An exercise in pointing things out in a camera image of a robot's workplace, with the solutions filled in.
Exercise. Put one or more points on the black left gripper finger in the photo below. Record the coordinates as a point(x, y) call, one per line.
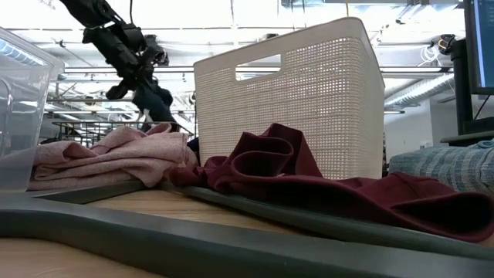
point(120, 89)

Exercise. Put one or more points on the pink button shirt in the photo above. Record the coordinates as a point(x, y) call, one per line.
point(116, 158)

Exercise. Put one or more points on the maroon cloth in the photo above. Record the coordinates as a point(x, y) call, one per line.
point(347, 201)

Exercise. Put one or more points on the blue striped shirt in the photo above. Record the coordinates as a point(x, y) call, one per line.
point(444, 166)

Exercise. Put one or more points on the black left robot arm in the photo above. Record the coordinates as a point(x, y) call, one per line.
point(83, 9)

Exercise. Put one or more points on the clear plastic bin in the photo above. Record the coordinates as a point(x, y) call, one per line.
point(23, 116)

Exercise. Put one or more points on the grey clothes hanger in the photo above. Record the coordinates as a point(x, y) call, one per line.
point(154, 239)

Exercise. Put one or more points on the white perforated plastic basket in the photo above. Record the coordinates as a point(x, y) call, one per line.
point(328, 96)

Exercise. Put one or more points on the black monitor stand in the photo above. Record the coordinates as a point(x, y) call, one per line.
point(461, 96)

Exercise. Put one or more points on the dark grey desk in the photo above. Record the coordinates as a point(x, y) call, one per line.
point(471, 139)

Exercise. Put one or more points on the black computer monitor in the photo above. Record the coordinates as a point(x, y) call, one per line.
point(484, 46)

